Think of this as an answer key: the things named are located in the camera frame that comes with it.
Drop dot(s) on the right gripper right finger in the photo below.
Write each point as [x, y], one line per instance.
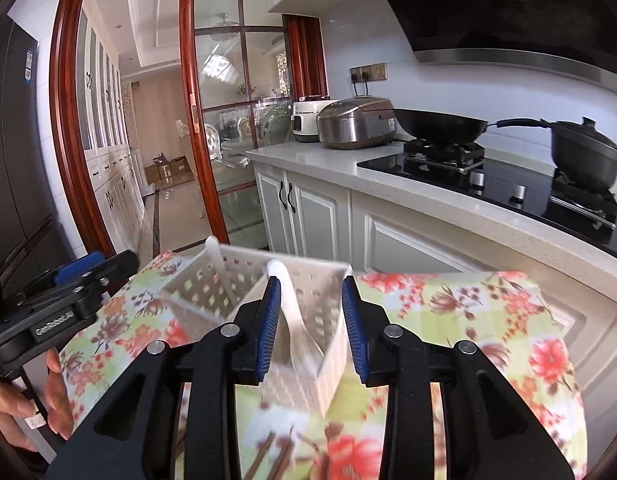
[490, 432]

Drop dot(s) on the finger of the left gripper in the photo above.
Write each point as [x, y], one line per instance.
[71, 272]

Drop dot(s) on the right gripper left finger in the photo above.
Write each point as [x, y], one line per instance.
[131, 432]

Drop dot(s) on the brown wooden chopstick one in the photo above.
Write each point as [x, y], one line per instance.
[263, 448]

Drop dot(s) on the white ceramic spoon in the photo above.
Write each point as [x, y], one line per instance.
[305, 355]
[215, 256]

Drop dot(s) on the brown wooden chopstick two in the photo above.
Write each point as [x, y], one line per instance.
[283, 460]

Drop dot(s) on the person's left hand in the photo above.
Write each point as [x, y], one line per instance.
[14, 404]

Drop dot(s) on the black refrigerator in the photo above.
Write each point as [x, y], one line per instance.
[32, 240]

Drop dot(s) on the floral tablecloth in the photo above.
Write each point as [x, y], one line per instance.
[330, 426]

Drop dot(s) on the white perforated utensil basket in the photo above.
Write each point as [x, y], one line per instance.
[262, 363]

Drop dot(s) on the cardboard boxes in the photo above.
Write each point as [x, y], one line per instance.
[169, 172]

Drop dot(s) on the white lower cabinets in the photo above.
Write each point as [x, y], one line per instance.
[388, 239]

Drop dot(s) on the black glass gas stove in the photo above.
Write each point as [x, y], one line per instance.
[555, 200]

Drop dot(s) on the red wooden sliding door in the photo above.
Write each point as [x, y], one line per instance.
[306, 70]

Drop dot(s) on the white pressure cooker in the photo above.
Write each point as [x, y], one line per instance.
[304, 117]

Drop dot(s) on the black lidded pot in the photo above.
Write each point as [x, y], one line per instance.
[584, 154]

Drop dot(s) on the black wok pan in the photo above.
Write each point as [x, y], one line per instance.
[448, 129]

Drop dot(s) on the silver rice cooker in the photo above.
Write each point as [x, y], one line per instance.
[361, 122]

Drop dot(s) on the black range hood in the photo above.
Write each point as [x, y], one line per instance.
[572, 38]

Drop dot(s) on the wall power outlet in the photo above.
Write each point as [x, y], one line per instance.
[368, 73]

